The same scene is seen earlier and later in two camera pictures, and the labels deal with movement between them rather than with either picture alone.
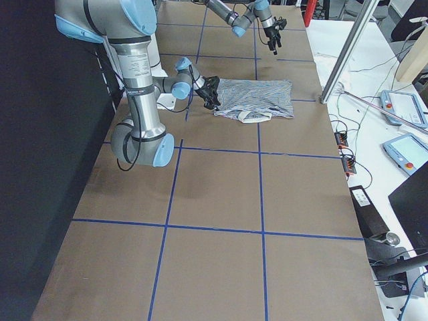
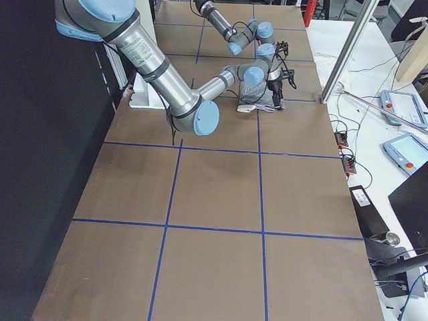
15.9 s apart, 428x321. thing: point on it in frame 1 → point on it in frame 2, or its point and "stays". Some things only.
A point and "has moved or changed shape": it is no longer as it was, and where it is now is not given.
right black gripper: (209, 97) → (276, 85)
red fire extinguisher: (309, 11) stays
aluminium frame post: (348, 55) stays
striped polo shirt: (255, 100) has moved or changed shape
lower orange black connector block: (349, 165) stays
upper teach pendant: (404, 105) stays
